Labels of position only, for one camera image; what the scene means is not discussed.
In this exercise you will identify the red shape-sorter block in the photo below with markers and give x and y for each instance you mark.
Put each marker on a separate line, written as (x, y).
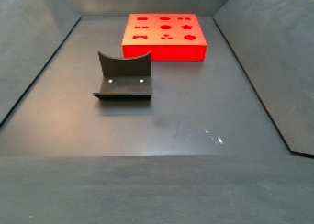
(170, 36)

